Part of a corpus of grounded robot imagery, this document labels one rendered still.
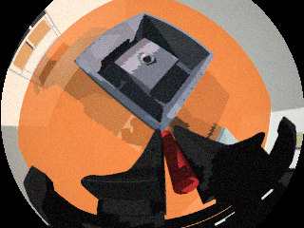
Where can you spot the red peg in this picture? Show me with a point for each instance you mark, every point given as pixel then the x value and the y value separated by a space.
pixel 181 174

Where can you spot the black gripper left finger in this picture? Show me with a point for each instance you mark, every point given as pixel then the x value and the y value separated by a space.
pixel 145 180

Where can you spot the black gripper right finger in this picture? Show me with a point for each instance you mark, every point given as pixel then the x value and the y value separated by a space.
pixel 212 161

